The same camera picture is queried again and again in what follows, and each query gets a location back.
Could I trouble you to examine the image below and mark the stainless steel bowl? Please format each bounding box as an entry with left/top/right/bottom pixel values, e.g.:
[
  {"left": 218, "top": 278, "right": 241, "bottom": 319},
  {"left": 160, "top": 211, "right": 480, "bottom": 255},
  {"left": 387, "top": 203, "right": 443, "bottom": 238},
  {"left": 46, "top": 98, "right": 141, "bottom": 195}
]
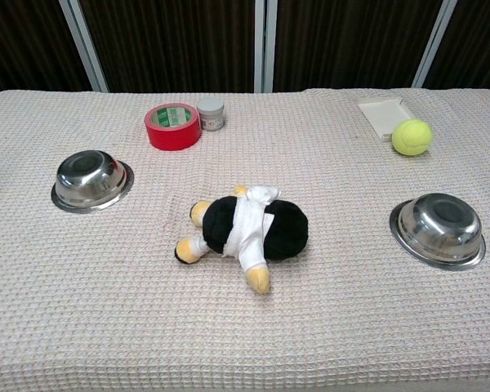
[
  {"left": 389, "top": 193, "right": 487, "bottom": 272},
  {"left": 50, "top": 149, "right": 135, "bottom": 215}
]

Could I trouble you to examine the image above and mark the black white plush toy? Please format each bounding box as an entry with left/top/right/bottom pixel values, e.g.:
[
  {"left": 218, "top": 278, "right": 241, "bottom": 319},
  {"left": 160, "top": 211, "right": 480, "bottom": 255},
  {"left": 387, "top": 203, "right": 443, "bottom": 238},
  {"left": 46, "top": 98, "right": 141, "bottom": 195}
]
[{"left": 174, "top": 184, "right": 310, "bottom": 294}]

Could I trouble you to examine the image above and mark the small grey lidded jar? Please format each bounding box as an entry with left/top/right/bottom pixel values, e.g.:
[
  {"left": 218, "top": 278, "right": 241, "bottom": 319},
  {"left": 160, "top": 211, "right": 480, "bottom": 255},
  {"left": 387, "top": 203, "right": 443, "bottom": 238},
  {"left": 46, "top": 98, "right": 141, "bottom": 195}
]
[{"left": 196, "top": 97, "right": 225, "bottom": 131}]

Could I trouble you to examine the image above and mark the red tape roll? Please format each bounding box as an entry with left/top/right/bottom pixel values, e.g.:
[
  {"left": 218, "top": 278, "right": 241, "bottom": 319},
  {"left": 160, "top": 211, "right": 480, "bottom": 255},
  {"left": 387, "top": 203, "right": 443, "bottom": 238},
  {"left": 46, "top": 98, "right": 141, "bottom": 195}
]
[{"left": 144, "top": 103, "right": 203, "bottom": 152}]

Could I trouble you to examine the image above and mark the white shallow tray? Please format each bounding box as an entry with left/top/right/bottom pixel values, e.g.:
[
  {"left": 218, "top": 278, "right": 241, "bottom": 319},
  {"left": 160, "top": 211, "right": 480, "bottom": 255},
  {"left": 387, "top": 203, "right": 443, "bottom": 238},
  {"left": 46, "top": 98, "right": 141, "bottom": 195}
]
[{"left": 358, "top": 96, "right": 416, "bottom": 143}]

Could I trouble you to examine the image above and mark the dark ribbed partition panel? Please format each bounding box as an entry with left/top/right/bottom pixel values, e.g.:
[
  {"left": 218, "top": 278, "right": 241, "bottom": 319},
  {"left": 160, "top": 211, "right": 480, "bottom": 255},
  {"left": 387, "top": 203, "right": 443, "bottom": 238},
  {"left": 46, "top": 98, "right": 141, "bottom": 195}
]
[
  {"left": 423, "top": 0, "right": 490, "bottom": 91},
  {"left": 78, "top": 0, "right": 256, "bottom": 94},
  {"left": 272, "top": 0, "right": 444, "bottom": 93},
  {"left": 0, "top": 0, "right": 94, "bottom": 101}
]

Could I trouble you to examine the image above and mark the yellow-green tennis ball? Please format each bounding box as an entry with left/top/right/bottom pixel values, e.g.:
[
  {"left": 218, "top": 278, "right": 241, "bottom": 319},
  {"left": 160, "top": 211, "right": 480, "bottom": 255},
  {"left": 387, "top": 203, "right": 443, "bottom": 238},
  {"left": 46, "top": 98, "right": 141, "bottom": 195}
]
[{"left": 391, "top": 118, "right": 434, "bottom": 157}]

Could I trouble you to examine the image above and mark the beige waffle-weave table cloth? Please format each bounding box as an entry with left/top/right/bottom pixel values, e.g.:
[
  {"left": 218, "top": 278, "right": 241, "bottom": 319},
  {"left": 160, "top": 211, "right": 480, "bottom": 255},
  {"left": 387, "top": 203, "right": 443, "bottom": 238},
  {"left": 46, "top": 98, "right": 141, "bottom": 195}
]
[{"left": 0, "top": 87, "right": 490, "bottom": 392}]

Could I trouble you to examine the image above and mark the aluminium partition post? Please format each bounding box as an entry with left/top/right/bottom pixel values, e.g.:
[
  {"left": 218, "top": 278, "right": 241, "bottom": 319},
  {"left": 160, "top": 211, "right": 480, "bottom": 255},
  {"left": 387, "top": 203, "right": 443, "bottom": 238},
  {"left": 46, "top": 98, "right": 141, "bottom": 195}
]
[
  {"left": 58, "top": 0, "right": 110, "bottom": 93},
  {"left": 252, "top": 0, "right": 278, "bottom": 93},
  {"left": 411, "top": 0, "right": 458, "bottom": 89}
]

